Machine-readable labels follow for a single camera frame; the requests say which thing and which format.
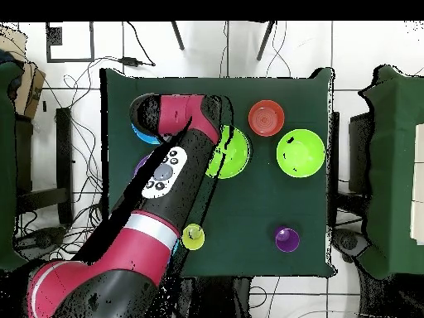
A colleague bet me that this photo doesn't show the black cable bundle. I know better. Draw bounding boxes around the black cable bundle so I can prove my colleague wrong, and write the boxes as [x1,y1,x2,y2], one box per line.
[14,74,104,263]

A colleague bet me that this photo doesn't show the cardboard box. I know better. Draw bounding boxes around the cardboard box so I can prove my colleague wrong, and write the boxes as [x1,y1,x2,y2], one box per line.
[0,26,46,119]

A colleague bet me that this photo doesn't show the small orange plastic bowl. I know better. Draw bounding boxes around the small orange plastic bowl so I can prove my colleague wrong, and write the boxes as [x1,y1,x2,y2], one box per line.
[248,99,286,137]

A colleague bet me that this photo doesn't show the purple plastic bowl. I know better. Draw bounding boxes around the purple plastic bowl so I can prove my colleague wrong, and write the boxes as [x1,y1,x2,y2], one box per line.
[133,154,151,176]

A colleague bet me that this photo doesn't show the black stand leg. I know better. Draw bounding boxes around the black stand leg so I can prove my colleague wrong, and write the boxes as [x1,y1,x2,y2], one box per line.
[256,21,277,62]
[171,21,186,51]

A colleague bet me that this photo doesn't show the dark green tablecloth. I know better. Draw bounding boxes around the dark green tablecloth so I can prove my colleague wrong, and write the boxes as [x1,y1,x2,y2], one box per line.
[0,60,32,272]
[359,65,424,279]
[99,67,335,277]

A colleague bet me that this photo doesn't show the purple plastic cup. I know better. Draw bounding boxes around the purple plastic cup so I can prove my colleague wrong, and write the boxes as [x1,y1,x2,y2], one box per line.
[273,225,301,253]

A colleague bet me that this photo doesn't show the black power adapter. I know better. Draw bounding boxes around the black power adapter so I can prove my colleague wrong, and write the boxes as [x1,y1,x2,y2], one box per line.
[118,56,157,67]

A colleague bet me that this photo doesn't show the grey base with black knob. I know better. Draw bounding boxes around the grey base with black knob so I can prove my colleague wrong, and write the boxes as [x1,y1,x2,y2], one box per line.
[14,226,69,263]

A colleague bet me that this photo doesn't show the black metal frame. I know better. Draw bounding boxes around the black metal frame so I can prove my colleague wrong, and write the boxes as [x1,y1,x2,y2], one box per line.
[14,107,75,226]
[348,112,373,196]

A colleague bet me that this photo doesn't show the yellow plastic cup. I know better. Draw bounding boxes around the yellow plastic cup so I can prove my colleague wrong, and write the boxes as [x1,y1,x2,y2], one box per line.
[181,223,205,251]

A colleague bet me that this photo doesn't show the green plastic bowl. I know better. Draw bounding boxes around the green plastic bowl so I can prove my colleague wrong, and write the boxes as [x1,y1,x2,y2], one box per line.
[205,124,250,181]
[276,128,326,179]

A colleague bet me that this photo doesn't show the grey wheeled base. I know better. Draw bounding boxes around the grey wheeled base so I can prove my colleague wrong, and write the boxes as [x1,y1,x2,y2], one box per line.
[331,227,369,263]

